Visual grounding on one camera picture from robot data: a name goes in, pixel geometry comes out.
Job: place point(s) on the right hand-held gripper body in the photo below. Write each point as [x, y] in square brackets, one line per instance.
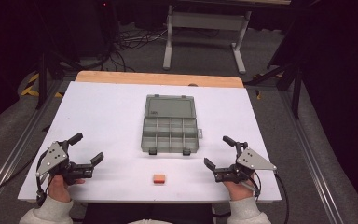
[244, 166]

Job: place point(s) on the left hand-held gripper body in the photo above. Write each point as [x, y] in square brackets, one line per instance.
[55, 159]

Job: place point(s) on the small orange block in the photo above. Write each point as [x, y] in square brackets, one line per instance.
[159, 178]

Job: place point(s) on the clear grey compartment box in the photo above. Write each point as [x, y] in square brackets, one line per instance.
[169, 124]

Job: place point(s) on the person's right hand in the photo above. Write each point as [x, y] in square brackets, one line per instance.
[239, 189]

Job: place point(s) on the person's left hand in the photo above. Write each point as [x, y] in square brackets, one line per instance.
[61, 187]

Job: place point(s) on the person's dark lap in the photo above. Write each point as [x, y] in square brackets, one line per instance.
[149, 213]

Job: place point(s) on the black metal stand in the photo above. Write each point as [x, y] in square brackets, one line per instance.
[48, 59]
[287, 74]

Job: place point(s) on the grey metal table frame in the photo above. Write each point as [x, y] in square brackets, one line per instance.
[205, 34]

